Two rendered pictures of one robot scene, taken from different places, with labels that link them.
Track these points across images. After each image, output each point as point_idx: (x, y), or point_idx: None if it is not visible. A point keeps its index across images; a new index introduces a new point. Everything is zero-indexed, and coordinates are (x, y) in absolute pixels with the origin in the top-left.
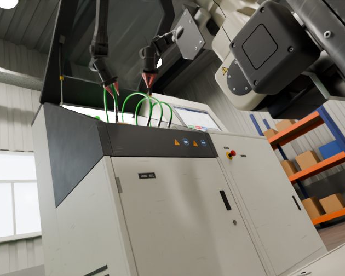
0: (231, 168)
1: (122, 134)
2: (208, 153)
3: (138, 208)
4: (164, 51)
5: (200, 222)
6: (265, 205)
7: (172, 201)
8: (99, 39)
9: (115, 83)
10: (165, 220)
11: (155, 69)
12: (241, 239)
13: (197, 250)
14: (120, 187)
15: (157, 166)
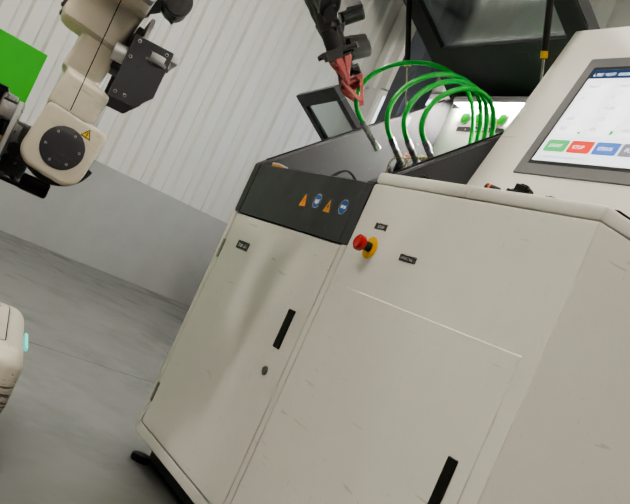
0: (348, 279)
1: (261, 182)
2: (334, 231)
3: (214, 280)
4: (324, 14)
5: (237, 335)
6: (340, 398)
7: (237, 289)
8: (314, 20)
9: (341, 84)
10: (218, 307)
11: (321, 56)
12: (252, 400)
13: (212, 362)
14: (219, 251)
15: (258, 235)
